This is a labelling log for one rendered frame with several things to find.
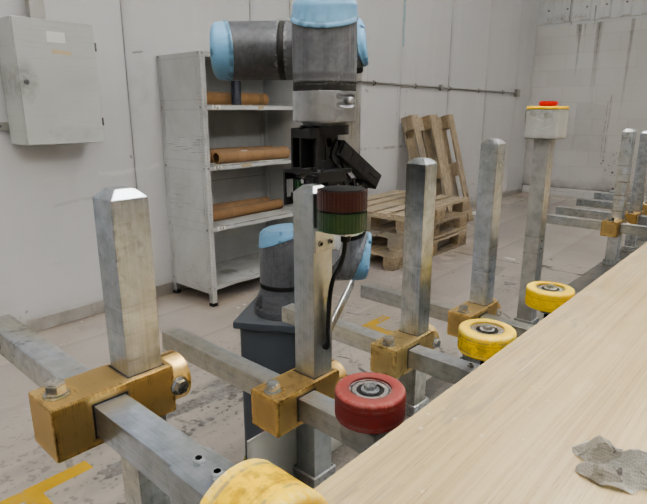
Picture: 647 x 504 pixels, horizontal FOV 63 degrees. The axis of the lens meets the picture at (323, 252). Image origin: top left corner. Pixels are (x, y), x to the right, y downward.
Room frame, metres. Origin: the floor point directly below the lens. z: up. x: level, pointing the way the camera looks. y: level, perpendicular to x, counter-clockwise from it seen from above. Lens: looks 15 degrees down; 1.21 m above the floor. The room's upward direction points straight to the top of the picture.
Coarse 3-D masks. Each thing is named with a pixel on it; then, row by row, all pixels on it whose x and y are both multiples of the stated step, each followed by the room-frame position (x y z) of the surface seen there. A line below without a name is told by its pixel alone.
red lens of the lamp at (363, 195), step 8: (320, 192) 0.61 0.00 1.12; (328, 192) 0.60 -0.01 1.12; (360, 192) 0.60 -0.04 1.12; (320, 200) 0.61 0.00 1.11; (328, 200) 0.60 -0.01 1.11; (336, 200) 0.60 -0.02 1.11; (344, 200) 0.59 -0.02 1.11; (352, 200) 0.60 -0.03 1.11; (360, 200) 0.60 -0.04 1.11; (320, 208) 0.61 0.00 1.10; (328, 208) 0.60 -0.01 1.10; (336, 208) 0.60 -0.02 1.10; (344, 208) 0.59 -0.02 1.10; (352, 208) 0.60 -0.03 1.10; (360, 208) 0.60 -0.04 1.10
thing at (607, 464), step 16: (576, 448) 0.43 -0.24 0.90; (592, 448) 0.42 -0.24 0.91; (608, 448) 0.42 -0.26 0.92; (592, 464) 0.40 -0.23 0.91; (608, 464) 0.39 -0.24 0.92; (624, 464) 0.40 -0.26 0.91; (640, 464) 0.39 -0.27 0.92; (608, 480) 0.38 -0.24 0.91; (624, 480) 0.39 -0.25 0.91; (640, 480) 0.39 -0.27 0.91
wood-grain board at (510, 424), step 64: (640, 256) 1.13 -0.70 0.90; (576, 320) 0.76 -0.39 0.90; (640, 320) 0.76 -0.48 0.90; (512, 384) 0.56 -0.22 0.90; (576, 384) 0.56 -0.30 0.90; (640, 384) 0.56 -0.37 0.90; (384, 448) 0.44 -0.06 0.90; (448, 448) 0.44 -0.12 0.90; (512, 448) 0.44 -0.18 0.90; (640, 448) 0.44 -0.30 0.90
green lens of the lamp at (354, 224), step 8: (320, 216) 0.61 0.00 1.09; (328, 216) 0.60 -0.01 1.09; (336, 216) 0.60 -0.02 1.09; (344, 216) 0.59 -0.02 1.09; (352, 216) 0.60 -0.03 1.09; (360, 216) 0.60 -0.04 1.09; (320, 224) 0.61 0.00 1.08; (328, 224) 0.60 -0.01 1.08; (336, 224) 0.60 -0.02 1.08; (344, 224) 0.59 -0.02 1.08; (352, 224) 0.60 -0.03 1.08; (360, 224) 0.60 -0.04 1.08; (328, 232) 0.60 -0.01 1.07; (336, 232) 0.60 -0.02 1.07; (344, 232) 0.59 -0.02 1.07; (352, 232) 0.60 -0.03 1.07; (360, 232) 0.60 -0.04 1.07
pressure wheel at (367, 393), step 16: (336, 384) 0.55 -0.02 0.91; (352, 384) 0.55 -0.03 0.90; (368, 384) 0.54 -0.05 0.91; (384, 384) 0.55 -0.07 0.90; (400, 384) 0.55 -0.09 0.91; (336, 400) 0.53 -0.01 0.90; (352, 400) 0.51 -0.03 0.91; (368, 400) 0.51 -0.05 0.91; (384, 400) 0.51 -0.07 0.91; (400, 400) 0.52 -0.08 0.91; (336, 416) 0.53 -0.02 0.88; (352, 416) 0.51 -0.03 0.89; (368, 416) 0.50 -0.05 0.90; (384, 416) 0.50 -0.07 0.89; (400, 416) 0.52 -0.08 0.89; (368, 432) 0.50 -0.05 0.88; (384, 432) 0.51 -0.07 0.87
